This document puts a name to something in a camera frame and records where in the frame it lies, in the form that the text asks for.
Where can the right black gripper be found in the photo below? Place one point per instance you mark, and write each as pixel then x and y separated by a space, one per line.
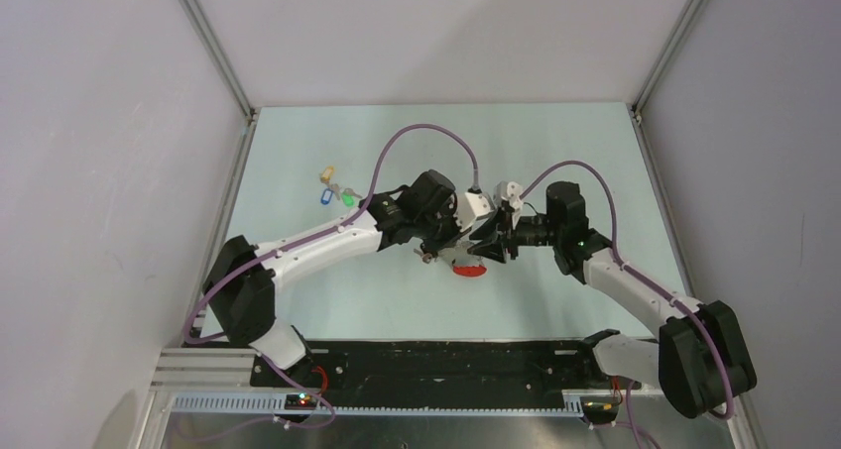
pixel 496 235

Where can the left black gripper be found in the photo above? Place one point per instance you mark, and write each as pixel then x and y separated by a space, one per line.
pixel 455 230

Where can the red-handled metal key holder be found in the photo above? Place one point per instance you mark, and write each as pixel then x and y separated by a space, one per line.
pixel 459 260

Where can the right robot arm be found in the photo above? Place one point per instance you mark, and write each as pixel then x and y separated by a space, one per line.
pixel 699 358

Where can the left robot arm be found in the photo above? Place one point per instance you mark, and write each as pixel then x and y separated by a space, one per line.
pixel 245 279

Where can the blue-tagged loose key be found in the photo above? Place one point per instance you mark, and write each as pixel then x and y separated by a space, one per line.
pixel 331 193

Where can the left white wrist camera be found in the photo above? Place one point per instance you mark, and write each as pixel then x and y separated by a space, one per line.
pixel 472 207

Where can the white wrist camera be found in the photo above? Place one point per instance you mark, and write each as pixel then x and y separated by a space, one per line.
pixel 472 207
pixel 508 193

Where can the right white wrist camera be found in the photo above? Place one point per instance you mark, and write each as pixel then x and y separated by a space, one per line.
pixel 508 193

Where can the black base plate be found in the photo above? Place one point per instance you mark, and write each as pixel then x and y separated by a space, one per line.
pixel 451 374

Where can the grey cable duct rail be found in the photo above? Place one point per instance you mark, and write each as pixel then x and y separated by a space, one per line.
pixel 281 404

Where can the right aluminium frame post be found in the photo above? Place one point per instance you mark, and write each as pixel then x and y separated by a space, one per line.
pixel 677 36

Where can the aluminium frame post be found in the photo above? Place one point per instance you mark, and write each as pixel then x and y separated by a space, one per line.
pixel 677 36
pixel 198 19

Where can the left aluminium frame post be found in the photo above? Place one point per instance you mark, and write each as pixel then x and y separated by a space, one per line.
pixel 198 19

